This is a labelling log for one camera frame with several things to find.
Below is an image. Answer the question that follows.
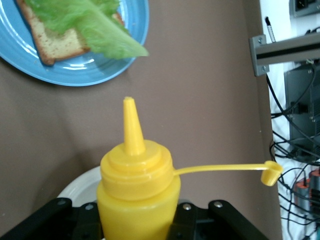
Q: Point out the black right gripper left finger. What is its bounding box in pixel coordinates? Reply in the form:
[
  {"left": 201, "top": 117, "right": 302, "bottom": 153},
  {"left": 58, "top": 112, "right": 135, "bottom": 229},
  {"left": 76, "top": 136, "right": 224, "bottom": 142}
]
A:
[{"left": 0, "top": 197, "right": 101, "bottom": 240}]

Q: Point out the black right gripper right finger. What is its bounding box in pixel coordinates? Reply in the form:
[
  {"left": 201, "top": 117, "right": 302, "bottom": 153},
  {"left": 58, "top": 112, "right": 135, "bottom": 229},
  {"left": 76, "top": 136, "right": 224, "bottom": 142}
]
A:
[{"left": 167, "top": 199, "right": 270, "bottom": 240}]

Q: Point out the yellow squeeze bottle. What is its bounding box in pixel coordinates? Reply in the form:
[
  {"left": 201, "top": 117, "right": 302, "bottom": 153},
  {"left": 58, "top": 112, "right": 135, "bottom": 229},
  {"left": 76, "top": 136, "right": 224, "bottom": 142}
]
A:
[{"left": 96, "top": 96, "right": 284, "bottom": 240}]

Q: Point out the brown bread slice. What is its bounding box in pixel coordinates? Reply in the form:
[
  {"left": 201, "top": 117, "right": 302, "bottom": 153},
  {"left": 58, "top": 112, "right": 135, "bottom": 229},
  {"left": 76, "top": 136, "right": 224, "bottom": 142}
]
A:
[{"left": 15, "top": 0, "right": 126, "bottom": 67}]

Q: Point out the green lettuce leaf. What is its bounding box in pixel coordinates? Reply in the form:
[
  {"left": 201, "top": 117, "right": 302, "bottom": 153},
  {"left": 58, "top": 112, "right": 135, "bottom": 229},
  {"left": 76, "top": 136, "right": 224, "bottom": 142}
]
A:
[{"left": 24, "top": 0, "right": 150, "bottom": 61}]

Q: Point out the cream white plate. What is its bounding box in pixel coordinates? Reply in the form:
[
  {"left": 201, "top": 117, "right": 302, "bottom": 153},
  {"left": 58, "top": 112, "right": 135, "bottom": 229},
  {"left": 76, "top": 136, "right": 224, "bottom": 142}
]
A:
[{"left": 56, "top": 165, "right": 102, "bottom": 204}]

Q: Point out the blue plate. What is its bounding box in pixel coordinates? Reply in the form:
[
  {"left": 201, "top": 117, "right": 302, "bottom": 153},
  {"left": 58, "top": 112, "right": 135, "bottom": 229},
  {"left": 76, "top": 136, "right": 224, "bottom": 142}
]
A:
[{"left": 0, "top": 0, "right": 150, "bottom": 87}]

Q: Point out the red black connector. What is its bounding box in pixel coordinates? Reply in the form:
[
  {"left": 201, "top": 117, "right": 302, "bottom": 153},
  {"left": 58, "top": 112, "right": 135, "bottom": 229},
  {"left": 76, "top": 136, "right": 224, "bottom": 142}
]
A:
[
  {"left": 309, "top": 169, "right": 320, "bottom": 214},
  {"left": 292, "top": 177, "right": 312, "bottom": 210}
]

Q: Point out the black equipment box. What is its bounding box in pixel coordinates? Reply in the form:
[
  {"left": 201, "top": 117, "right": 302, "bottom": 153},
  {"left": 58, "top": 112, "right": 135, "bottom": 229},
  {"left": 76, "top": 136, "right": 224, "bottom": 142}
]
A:
[{"left": 284, "top": 63, "right": 320, "bottom": 161}]

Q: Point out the black ribbed probe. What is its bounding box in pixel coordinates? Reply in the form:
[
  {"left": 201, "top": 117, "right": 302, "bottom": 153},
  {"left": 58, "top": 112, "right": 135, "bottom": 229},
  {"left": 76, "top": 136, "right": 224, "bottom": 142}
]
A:
[{"left": 264, "top": 15, "right": 277, "bottom": 44}]

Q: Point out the grey socket device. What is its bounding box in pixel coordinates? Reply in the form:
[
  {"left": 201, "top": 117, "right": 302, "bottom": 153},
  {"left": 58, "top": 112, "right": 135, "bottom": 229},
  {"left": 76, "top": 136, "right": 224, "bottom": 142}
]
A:
[{"left": 288, "top": 0, "right": 320, "bottom": 18}]

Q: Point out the black cable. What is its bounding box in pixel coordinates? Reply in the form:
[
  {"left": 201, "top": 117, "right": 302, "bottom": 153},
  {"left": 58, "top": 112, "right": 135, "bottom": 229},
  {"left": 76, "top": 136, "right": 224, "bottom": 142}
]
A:
[
  {"left": 276, "top": 166, "right": 320, "bottom": 240},
  {"left": 265, "top": 74, "right": 320, "bottom": 164}
]

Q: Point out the aluminium bracket profile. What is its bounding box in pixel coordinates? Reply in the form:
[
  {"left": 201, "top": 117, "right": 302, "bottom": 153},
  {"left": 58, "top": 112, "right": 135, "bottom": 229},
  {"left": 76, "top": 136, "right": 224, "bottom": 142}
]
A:
[{"left": 248, "top": 31, "right": 320, "bottom": 77}]

